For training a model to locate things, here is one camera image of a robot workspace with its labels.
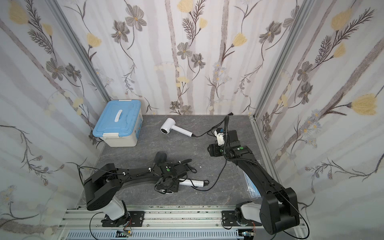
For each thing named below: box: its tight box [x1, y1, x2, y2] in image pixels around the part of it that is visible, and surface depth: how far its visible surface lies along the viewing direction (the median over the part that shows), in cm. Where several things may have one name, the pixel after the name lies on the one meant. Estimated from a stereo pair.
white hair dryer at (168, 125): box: [160, 117, 193, 137], surface depth 110 cm
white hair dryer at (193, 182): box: [178, 178, 210, 187], surface depth 85 cm
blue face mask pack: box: [242, 170, 262, 198], surface depth 84 cm
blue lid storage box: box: [92, 99, 144, 148], surface depth 98 cm
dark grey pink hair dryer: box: [155, 151, 167, 165], surface depth 95 cm
